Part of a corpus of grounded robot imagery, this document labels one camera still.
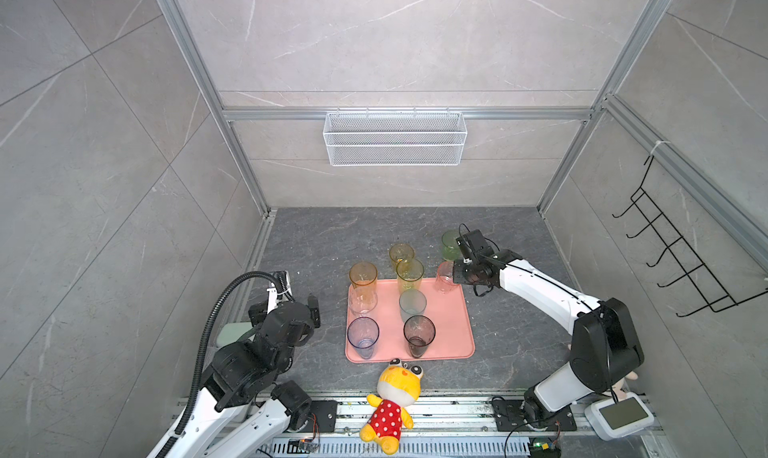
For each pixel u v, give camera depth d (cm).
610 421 70
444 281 91
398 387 71
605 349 44
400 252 103
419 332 76
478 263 66
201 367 41
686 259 66
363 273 89
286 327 45
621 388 73
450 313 92
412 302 91
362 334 78
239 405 43
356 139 101
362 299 86
